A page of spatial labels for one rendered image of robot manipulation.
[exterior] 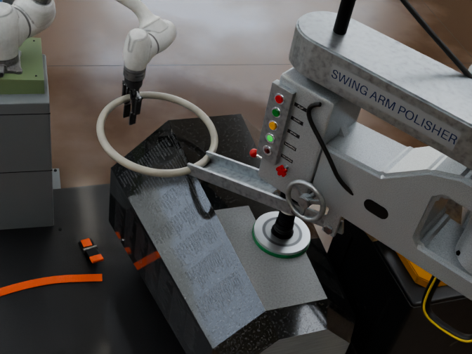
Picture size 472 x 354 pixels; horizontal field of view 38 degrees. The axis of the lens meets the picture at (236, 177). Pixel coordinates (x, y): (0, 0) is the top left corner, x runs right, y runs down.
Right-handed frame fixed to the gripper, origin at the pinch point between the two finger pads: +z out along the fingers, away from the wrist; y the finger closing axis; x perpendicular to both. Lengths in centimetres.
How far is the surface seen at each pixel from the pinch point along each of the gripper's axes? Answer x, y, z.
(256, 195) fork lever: 8, 76, -20
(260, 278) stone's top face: -2, 99, -4
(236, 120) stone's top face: 42.5, 20.6, 0.5
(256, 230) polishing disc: 8, 81, -5
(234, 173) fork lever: 13, 58, -12
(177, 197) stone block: -2.0, 44.5, 7.6
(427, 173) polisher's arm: 18, 125, -71
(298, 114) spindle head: 5, 85, -65
